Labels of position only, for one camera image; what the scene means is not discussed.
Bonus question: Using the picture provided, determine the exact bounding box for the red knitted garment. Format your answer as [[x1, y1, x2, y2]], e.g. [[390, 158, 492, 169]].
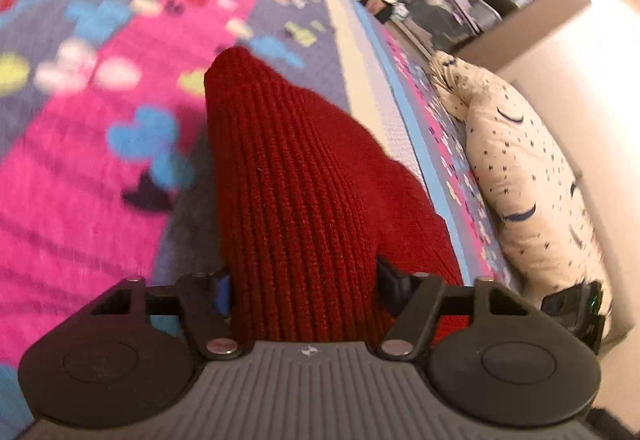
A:
[[204, 46, 462, 345]]

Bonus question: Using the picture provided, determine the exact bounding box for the cream star-patterned pillow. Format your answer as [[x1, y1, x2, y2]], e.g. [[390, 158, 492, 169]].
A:
[[430, 51, 613, 316]]

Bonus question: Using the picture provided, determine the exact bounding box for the floral fleece bed blanket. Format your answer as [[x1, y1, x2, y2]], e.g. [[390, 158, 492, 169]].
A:
[[1, 0, 515, 439]]

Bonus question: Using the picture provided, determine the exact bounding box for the dark bag on sill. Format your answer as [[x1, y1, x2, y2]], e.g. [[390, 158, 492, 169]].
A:
[[359, 0, 397, 25]]

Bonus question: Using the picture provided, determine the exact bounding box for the clear plastic storage bin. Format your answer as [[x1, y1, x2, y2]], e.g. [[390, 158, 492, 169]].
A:
[[399, 0, 482, 53]]

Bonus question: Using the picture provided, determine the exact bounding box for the brown wooden shelf unit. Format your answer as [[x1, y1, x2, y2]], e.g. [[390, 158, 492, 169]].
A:
[[454, 0, 590, 72]]

